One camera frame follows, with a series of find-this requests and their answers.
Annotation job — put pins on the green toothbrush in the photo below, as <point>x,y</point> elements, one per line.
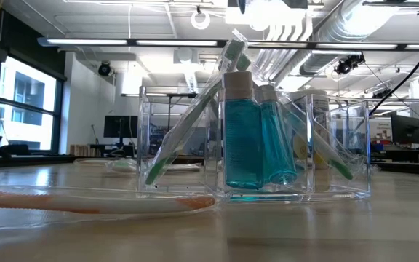
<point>342,170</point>
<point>122,166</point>
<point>179,134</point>

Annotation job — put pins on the teal mouthwash bottle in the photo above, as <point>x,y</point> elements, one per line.
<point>244,145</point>
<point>280,153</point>

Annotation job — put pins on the orange toothbrush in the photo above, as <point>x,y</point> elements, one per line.
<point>86,203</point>
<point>89,160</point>

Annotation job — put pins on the clear acrylic organizer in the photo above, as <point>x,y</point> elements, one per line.
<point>355,185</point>

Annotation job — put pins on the black monitor on arm mount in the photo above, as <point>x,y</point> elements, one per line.
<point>406,129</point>

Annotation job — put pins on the black desktop monitor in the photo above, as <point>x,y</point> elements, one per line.
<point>120,126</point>

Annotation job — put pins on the black ceiling spotlight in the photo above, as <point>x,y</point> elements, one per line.
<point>104,69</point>

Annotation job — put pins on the stack of wooden boards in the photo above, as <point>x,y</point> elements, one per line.
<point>84,150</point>

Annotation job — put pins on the large dark-framed window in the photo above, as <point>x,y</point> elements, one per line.
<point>27,91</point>

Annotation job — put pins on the black long desk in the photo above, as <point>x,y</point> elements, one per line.
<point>413,154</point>

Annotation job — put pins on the silver ventilation duct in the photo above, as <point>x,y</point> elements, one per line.
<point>318,62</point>

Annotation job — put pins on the linear ceiling light rail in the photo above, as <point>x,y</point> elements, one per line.
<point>86,41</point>

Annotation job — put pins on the black ceiling camera cluster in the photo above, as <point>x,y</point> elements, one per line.
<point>347,64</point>

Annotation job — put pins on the black aluminium table frame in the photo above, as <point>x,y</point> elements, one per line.
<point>31,160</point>

